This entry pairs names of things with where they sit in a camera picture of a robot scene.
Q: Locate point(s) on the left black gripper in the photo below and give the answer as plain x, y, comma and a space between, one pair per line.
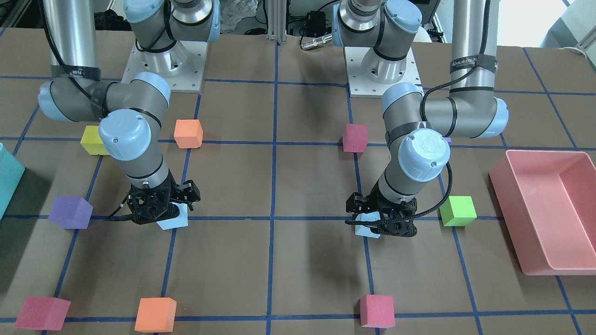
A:
355, 203

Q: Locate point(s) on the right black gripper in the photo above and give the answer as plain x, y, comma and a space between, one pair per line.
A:
188, 192

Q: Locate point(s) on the light blue block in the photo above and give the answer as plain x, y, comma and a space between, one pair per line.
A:
363, 230
181, 220

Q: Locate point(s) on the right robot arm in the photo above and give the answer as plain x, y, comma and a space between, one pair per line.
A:
129, 114

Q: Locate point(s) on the orange block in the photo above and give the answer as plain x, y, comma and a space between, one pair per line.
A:
156, 315
188, 134

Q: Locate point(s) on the dark pink block near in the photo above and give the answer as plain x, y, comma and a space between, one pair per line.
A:
355, 138

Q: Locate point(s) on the green block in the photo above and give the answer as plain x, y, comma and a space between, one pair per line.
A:
457, 211

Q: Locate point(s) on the yellow block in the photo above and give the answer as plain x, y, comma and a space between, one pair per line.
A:
91, 141

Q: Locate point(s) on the cyan tray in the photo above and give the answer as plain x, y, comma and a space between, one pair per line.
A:
11, 172

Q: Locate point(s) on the pink tray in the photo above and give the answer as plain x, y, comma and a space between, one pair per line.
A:
548, 200

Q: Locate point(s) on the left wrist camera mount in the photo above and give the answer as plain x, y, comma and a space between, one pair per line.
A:
394, 218

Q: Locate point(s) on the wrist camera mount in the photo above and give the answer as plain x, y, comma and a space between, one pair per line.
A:
147, 205
394, 218

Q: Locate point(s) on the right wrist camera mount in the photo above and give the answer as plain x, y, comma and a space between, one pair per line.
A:
147, 205

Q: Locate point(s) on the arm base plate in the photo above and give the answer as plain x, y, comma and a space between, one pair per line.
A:
369, 75
179, 70

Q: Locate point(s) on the aluminium frame post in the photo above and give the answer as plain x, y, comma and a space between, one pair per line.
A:
276, 19

